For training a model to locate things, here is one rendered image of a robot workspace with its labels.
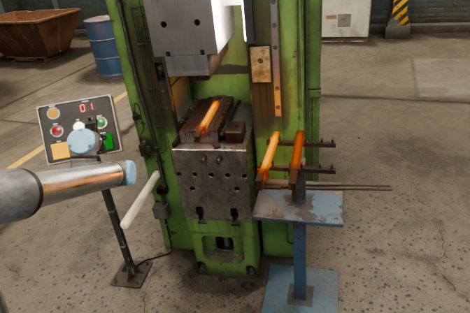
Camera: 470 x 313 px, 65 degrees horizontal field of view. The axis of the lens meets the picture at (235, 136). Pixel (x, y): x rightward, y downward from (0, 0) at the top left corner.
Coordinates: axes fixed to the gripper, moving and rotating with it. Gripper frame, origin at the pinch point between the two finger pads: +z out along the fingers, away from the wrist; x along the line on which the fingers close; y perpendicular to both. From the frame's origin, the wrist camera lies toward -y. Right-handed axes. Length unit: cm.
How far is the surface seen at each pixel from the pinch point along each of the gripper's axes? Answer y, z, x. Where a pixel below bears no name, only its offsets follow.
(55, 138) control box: -5.3, 11.1, -21.1
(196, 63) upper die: -24, -10, 49
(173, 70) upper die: -24.1, -3.9, 38.1
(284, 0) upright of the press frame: -42, -23, 90
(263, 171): 27, -30, 64
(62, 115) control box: -15.4, 11.1, -16.0
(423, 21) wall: -129, 394, 502
